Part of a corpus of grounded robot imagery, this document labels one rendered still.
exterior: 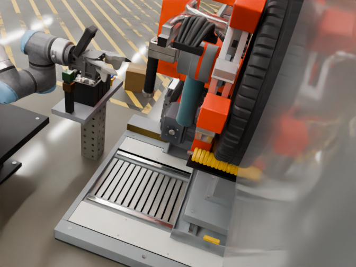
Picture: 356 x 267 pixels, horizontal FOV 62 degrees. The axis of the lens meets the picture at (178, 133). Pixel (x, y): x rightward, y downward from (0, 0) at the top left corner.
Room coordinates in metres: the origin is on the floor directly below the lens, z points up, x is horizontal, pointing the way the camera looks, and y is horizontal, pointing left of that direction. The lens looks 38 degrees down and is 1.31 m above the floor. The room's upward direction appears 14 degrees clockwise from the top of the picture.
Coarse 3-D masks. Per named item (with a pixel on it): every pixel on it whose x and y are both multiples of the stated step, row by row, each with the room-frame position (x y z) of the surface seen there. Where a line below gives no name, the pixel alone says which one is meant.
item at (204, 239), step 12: (192, 180) 1.13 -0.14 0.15; (180, 216) 0.88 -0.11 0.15; (180, 228) 0.81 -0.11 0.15; (192, 228) 0.80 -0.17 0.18; (204, 228) 0.84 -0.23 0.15; (180, 240) 0.78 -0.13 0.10; (192, 240) 0.78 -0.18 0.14; (204, 240) 0.77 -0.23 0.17; (216, 240) 0.78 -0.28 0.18; (216, 252) 0.76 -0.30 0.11
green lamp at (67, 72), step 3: (66, 69) 1.07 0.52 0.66; (63, 72) 1.05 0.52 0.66; (66, 72) 1.05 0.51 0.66; (69, 72) 1.06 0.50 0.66; (72, 72) 1.06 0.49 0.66; (63, 75) 1.04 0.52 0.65; (66, 75) 1.04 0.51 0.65; (69, 75) 1.04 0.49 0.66; (72, 75) 1.06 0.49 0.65; (63, 78) 1.04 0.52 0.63; (66, 78) 1.04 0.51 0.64; (69, 78) 1.04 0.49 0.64; (72, 78) 1.06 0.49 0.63; (66, 81) 1.04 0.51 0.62; (69, 81) 1.04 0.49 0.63
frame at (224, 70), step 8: (232, 32) 0.85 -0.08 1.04; (248, 32) 0.85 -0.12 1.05; (224, 40) 0.83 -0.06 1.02; (240, 40) 0.83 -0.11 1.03; (224, 48) 0.81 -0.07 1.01; (240, 48) 0.82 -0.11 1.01; (224, 56) 0.80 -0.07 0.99; (240, 56) 0.80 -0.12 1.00; (216, 64) 0.78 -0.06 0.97; (224, 64) 0.78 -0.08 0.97; (232, 64) 0.78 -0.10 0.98; (216, 72) 0.77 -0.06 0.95; (224, 72) 0.77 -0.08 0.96; (232, 72) 0.77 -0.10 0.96; (216, 80) 0.77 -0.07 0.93; (224, 80) 0.77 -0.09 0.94; (232, 80) 0.76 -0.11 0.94; (216, 88) 1.19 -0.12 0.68; (224, 88) 0.77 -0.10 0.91; (224, 96) 0.76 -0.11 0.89; (200, 128) 0.77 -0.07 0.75; (200, 136) 0.84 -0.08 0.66; (208, 136) 0.80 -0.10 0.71
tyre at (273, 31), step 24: (288, 0) 0.89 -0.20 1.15; (264, 24) 0.82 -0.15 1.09; (288, 24) 0.81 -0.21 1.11; (264, 48) 0.76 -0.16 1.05; (264, 72) 0.73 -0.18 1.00; (240, 96) 0.72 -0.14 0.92; (264, 96) 0.71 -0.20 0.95; (240, 120) 0.70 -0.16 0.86; (216, 144) 0.90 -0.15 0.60; (240, 144) 0.71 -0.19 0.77
